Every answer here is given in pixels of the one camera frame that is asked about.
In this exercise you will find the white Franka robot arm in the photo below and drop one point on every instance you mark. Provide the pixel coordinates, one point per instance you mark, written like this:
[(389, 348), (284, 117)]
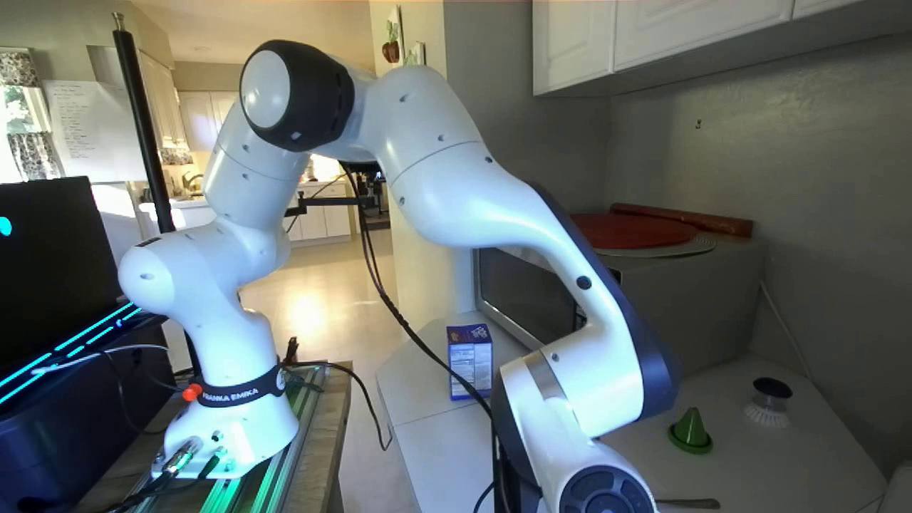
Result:
[(458, 202)]

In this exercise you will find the robot base table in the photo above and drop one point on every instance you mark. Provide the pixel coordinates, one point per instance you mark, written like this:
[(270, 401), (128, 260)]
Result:
[(302, 457)]

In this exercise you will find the stainless steel microwave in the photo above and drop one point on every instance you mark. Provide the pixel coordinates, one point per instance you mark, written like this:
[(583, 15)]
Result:
[(701, 304)]

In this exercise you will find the blue and white carton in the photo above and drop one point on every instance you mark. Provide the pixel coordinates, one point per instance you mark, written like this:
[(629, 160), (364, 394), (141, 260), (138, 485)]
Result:
[(472, 361)]

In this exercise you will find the brown wooden board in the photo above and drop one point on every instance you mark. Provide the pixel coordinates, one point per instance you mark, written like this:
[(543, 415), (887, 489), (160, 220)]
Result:
[(701, 220)]

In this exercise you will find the green plastic cone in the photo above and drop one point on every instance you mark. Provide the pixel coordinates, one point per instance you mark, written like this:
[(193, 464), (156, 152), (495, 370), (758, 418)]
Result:
[(691, 431)]

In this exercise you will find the white upper cabinet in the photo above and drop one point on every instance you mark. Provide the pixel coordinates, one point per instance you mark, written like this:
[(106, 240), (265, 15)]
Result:
[(664, 33)]

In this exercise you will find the metal spoon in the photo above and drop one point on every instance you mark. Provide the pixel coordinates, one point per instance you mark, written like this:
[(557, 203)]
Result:
[(688, 502)]

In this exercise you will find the black vertical pole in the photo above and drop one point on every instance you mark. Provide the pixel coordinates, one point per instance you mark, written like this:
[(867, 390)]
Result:
[(144, 132)]

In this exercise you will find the white jar with dark lid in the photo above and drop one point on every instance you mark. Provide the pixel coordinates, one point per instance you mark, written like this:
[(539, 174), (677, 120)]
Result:
[(771, 404)]

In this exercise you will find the black monitor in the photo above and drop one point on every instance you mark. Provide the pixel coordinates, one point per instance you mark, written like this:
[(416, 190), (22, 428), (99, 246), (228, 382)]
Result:
[(46, 267)]

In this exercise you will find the dark blue bin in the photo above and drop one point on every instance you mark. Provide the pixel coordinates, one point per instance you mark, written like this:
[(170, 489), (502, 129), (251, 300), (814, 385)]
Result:
[(67, 428)]

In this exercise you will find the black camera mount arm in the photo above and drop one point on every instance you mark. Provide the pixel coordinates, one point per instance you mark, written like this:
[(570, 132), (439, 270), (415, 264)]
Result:
[(329, 202)]

